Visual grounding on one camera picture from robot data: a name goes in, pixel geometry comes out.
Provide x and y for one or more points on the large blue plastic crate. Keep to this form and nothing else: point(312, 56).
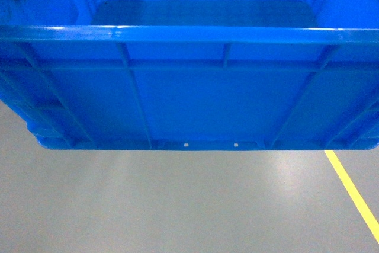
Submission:
point(193, 74)

